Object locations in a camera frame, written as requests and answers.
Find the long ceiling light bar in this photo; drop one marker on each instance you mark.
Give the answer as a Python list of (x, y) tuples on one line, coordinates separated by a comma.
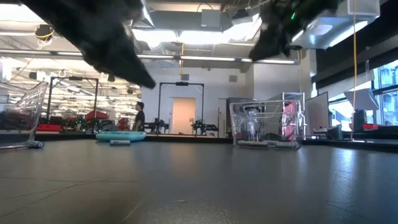
[(217, 58)]

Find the grey wall vent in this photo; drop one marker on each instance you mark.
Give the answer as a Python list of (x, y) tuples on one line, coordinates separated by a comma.
[(185, 77), (233, 78)]

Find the small red box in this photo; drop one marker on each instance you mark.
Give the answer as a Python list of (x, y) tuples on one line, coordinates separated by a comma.
[(370, 126)]

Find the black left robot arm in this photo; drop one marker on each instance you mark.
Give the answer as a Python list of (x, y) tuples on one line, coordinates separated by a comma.
[(77, 12)]

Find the red bin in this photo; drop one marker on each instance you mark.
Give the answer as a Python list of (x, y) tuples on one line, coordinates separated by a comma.
[(49, 127)]

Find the teal oval tray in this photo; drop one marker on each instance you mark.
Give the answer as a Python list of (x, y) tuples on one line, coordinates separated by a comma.
[(121, 136)]

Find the beige door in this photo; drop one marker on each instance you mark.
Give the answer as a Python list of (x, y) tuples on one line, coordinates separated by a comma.
[(183, 116)]

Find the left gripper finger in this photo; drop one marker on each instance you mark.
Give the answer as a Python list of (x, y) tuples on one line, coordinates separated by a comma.
[(140, 76)]

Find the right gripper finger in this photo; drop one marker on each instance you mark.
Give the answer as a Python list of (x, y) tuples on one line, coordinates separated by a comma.
[(258, 53)]

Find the grey panel board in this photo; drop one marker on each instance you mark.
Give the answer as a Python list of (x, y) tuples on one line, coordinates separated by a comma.
[(317, 112)]

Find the clear plastic bin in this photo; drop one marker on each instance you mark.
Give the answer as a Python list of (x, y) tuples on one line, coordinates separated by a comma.
[(267, 124), (31, 102)]

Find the grey ceiling box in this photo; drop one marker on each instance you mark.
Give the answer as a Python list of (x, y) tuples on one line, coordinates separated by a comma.
[(211, 18)]

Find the window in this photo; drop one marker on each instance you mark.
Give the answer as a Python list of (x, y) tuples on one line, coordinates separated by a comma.
[(388, 102)]

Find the person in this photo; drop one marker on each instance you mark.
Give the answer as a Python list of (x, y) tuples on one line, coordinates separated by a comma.
[(140, 119)]

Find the red crate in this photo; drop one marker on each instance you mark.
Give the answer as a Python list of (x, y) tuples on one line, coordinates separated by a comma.
[(123, 124), (98, 115)]

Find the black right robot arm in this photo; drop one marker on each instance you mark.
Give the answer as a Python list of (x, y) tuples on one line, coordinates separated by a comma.
[(323, 6)]

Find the pink cloth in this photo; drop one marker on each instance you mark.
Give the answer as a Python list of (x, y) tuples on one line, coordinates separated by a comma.
[(292, 112)]

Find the silver ventilation unit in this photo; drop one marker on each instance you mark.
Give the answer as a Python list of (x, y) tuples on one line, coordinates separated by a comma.
[(329, 34)]

